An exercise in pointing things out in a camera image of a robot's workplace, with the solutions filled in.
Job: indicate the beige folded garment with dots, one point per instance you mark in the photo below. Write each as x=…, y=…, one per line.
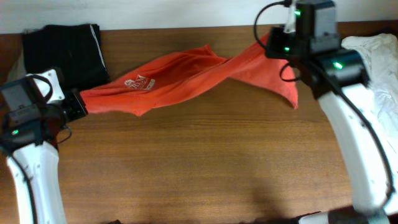
x=18, y=69

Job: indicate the white crumpled garment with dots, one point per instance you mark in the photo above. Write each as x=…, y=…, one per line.
x=379, y=53

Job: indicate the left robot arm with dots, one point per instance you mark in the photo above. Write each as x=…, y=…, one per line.
x=30, y=143

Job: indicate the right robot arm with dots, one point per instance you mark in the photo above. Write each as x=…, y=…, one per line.
x=340, y=83

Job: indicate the black folded shorts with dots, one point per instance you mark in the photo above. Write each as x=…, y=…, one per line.
x=75, y=50

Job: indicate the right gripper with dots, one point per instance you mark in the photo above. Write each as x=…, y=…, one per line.
x=273, y=50

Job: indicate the red t-shirt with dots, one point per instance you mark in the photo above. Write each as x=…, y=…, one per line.
x=181, y=76

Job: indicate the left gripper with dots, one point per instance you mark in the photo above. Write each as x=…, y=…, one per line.
x=73, y=96

